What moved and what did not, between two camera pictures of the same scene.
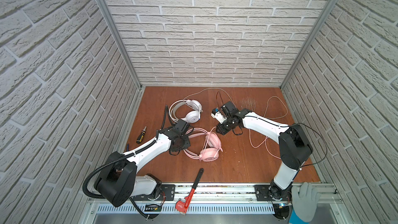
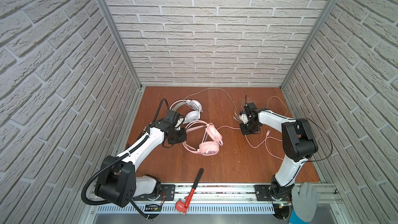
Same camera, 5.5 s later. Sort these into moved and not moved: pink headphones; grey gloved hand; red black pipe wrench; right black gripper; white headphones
Moved: pink headphones; right black gripper
Not moved: grey gloved hand; red black pipe wrench; white headphones
